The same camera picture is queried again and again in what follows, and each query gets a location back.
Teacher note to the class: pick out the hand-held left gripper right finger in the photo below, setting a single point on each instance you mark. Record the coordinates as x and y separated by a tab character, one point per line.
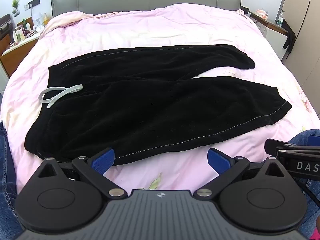
217	158

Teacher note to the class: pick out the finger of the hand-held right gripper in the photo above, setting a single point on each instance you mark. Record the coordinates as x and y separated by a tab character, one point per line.
280	145
314	140

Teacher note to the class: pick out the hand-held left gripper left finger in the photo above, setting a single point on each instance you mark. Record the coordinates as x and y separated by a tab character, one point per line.
106	158

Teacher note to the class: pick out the black pants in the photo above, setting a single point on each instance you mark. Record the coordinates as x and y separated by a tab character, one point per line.
150	105

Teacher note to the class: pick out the person's right leg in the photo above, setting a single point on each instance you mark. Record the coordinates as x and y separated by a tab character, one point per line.
312	205

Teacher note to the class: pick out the person's leg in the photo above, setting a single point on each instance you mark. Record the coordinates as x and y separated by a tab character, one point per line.
312	205
7	180

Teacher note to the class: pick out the person's left leg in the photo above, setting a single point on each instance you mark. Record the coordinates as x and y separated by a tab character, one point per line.
7	180

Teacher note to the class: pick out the black hanging garment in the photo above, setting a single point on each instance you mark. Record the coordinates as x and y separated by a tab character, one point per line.
290	35

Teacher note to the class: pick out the beige wardrobe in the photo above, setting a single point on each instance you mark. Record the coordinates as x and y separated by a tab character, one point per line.
303	30

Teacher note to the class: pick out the white side table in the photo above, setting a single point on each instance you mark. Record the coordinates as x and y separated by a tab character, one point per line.
272	35

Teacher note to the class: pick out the clear plastic bottle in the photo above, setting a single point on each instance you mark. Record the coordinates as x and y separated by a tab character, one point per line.
281	18

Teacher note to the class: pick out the tissue box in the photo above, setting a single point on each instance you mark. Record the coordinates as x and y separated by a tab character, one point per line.
262	13

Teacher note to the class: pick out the wooden nightstand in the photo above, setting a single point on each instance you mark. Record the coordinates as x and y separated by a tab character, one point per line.
15	57

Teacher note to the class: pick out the pink blanket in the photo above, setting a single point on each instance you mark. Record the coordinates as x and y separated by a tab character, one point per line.
150	25

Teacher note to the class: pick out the group of toiletry bottles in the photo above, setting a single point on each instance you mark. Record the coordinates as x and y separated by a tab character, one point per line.
21	31

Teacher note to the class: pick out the dark brown dresser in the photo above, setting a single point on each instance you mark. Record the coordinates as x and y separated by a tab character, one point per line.
4	27

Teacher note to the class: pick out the small green plant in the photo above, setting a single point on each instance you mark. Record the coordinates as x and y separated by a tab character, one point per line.
15	5

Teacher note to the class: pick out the black wall switch panel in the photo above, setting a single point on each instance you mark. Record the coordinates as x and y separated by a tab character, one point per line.
34	2

